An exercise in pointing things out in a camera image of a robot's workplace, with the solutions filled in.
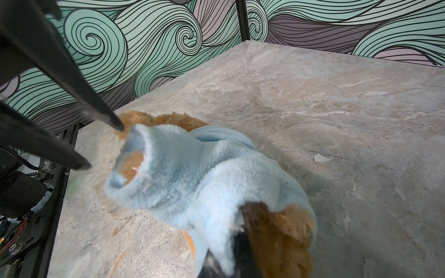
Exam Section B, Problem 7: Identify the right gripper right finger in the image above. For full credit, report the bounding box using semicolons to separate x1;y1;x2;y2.
232;232;263;278

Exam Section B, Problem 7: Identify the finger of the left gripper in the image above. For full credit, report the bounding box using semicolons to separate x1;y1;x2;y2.
1;1;124;131
1;102;91;170

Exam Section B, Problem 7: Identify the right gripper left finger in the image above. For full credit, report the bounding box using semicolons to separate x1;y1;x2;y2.
197;250;228;278

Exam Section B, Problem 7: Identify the brown teddy bear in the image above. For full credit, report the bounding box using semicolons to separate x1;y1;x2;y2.
116;110;316;278

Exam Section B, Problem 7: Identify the light blue fleece hoodie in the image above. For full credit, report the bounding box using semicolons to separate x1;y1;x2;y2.
104;124;317;278

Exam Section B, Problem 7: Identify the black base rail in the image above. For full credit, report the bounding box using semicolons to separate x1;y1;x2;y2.
0;123;83;278

